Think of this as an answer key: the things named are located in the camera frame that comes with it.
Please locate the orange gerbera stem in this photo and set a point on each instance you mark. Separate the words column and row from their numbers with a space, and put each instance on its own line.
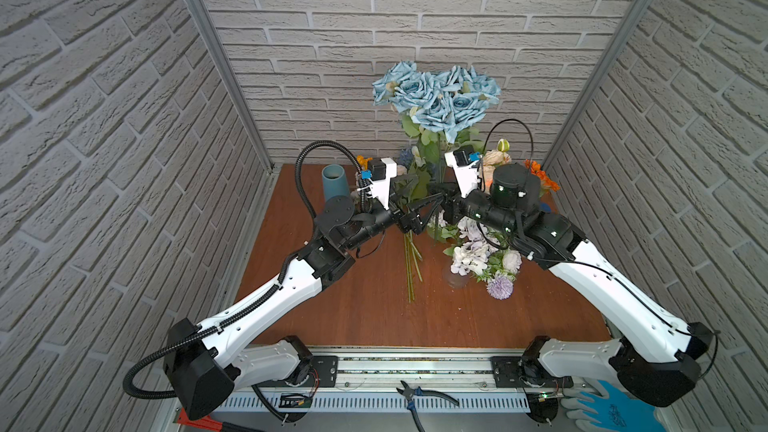
column 547, row 185

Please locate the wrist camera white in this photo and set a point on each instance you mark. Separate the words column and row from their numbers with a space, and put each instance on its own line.
column 465, row 162
column 376, row 180

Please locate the teal ceramic vase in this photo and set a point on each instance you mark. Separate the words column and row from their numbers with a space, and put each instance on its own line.
column 334, row 182

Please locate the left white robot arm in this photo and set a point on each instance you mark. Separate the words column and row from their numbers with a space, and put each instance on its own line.
column 210, row 359

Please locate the blue grey work glove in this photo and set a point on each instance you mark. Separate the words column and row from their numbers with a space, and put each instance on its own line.
column 608, row 409

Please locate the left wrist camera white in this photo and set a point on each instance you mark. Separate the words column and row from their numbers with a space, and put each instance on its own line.
column 376, row 180

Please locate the white lilac mixed bouquet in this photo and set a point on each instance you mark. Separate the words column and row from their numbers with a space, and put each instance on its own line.
column 483, row 252

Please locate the orange white small bouquet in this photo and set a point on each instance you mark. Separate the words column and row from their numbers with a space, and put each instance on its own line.
column 365, row 166

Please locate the peach rose stem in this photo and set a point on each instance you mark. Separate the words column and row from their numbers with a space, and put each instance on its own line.
column 494, row 159

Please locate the white slotted cable duct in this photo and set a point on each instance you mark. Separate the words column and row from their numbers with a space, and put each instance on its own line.
column 380, row 402

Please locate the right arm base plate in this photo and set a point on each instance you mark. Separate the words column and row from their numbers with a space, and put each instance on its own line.
column 516, row 372

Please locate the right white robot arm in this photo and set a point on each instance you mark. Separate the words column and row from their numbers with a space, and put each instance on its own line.
column 656, row 357

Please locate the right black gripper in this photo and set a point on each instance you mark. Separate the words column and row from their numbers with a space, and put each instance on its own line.
column 452, row 207

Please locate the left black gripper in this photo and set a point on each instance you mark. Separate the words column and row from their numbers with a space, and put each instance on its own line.
column 395, row 215

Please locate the dusty blue rose bouquet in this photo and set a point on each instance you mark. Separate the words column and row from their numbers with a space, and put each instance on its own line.
column 437, row 110

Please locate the clear glass vase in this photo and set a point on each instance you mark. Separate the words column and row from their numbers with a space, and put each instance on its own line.
column 456, row 278

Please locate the blue hydrangea white bouquet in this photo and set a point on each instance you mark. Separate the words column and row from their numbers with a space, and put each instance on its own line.
column 415, row 188

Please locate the red clamp tool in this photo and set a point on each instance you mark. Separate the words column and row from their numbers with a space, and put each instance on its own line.
column 209, row 424

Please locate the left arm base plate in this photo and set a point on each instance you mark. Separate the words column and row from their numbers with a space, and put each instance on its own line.
column 321, row 372

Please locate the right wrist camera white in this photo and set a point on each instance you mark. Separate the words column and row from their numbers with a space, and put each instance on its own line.
column 465, row 162

